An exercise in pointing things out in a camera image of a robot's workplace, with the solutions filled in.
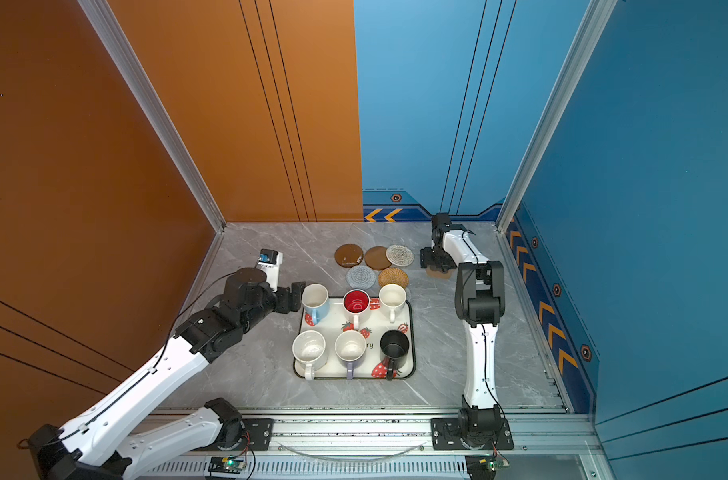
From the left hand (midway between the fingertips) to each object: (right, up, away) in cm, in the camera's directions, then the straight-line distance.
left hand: (292, 279), depth 75 cm
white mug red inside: (+15, -9, +19) cm, 26 cm away
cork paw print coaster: (+44, -1, +30) cm, 53 cm away
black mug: (+27, -20, +9) cm, 34 cm away
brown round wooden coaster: (+22, +5, +33) cm, 40 cm away
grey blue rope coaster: (+16, -2, +27) cm, 32 cm away
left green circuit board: (-15, -44, -4) cm, 47 cm away
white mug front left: (+2, -22, +11) cm, 25 cm away
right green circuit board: (+47, -44, -4) cm, 65 cm away
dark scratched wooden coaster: (+12, +6, +34) cm, 37 cm away
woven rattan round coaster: (+27, -1, +30) cm, 41 cm away
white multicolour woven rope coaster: (+30, +6, +34) cm, 46 cm away
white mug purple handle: (+14, -21, +12) cm, 28 cm away
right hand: (+42, +3, +31) cm, 53 cm away
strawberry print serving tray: (+20, -16, +17) cm, 31 cm away
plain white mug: (+27, -7, +17) cm, 33 cm away
